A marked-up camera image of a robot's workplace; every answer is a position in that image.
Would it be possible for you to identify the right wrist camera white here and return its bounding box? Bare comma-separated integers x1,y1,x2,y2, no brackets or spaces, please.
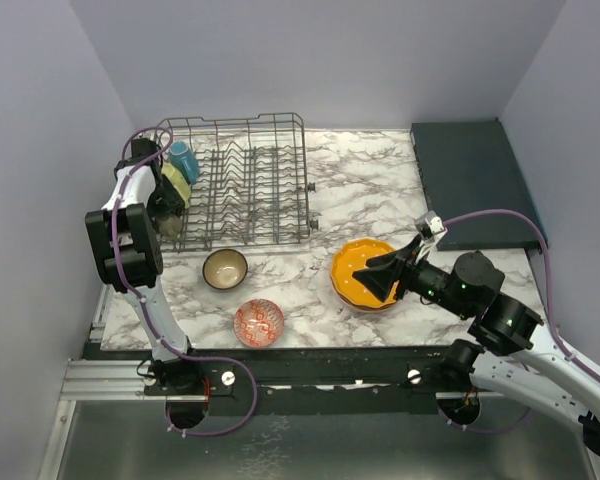
414,210,447,249

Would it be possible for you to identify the red patterned bowl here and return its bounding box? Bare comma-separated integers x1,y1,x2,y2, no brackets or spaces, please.
233,299,284,348

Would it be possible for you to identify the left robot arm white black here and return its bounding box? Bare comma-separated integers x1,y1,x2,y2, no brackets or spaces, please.
85,137,203,395

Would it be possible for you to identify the orange polka dot plate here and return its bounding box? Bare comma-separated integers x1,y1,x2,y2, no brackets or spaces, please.
330,238,394,307

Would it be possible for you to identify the dark blue flat box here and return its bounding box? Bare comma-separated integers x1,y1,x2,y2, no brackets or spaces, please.
411,119,542,251

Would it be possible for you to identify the grey wire dish rack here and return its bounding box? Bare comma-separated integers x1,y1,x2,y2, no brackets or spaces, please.
144,112,318,253

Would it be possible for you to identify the blue floral mug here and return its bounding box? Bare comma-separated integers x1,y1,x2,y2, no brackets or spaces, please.
168,141,199,185

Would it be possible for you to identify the small grey cup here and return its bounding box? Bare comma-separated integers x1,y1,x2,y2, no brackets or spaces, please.
157,213,183,239

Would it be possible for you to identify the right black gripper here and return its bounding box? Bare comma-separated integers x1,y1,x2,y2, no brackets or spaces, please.
352,233,471,319

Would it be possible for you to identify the dark brown cream bowl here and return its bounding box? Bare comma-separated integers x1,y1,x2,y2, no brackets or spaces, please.
202,248,249,291

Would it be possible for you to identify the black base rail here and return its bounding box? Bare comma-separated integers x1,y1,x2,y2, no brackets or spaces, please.
144,346,472,417

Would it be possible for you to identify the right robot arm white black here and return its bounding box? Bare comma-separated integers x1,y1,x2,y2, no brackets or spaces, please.
352,238,600,457

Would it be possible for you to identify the yellow green mug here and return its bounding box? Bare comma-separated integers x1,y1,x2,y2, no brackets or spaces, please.
162,162,191,209

